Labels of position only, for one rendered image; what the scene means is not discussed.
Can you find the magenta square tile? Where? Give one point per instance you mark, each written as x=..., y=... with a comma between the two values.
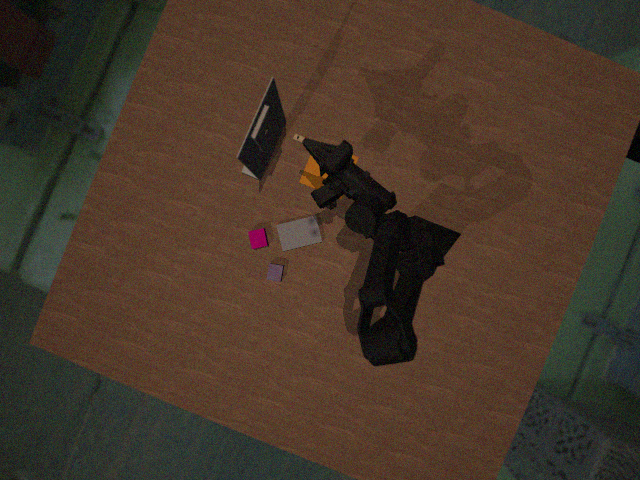
x=258, y=238

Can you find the orange square marking on table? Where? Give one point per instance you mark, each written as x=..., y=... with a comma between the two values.
x=311, y=174

